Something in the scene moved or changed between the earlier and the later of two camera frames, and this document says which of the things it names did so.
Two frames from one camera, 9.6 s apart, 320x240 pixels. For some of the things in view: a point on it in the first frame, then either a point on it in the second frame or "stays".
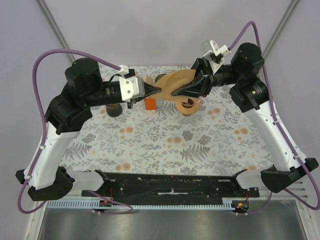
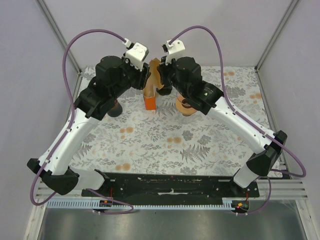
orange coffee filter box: x=150 y=103 stays
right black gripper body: x=207 y=69 → x=168 y=74
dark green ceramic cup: x=157 y=77 → x=165 y=90
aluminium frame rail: x=54 y=26 stays
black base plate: x=209 y=185 stays
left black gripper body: x=131 y=103 → x=132 y=77
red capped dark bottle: x=114 y=109 stays
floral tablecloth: x=221 y=137 stays
